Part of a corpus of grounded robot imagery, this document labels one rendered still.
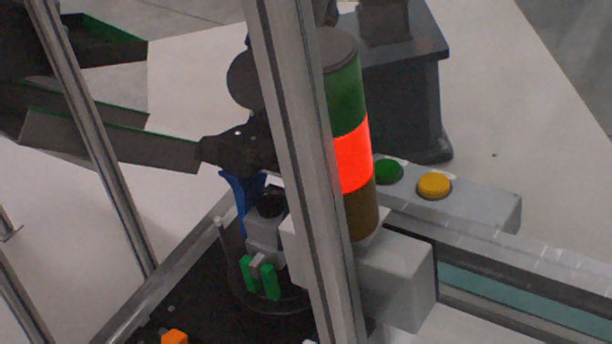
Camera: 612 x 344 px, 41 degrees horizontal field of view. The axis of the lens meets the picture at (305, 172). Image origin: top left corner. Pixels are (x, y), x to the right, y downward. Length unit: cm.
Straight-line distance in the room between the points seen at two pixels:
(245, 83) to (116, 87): 241
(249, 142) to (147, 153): 26
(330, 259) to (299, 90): 15
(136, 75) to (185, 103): 174
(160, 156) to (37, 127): 19
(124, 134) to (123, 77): 221
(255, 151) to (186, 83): 74
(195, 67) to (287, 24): 111
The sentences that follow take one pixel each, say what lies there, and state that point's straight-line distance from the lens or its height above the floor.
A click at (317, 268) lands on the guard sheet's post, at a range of 61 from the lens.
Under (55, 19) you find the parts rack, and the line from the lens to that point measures 87.
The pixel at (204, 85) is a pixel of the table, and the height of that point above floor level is 86.
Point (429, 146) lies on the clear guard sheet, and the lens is 48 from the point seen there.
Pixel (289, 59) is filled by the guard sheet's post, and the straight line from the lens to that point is 47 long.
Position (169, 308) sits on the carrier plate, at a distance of 99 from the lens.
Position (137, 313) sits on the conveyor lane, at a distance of 102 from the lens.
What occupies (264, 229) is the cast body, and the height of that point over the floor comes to 108.
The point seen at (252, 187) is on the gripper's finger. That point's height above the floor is 110.
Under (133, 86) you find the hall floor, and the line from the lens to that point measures 315.
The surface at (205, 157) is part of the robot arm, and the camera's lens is 90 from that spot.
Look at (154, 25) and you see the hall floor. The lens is 348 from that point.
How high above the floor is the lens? 170
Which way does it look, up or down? 41 degrees down
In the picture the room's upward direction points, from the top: 12 degrees counter-clockwise
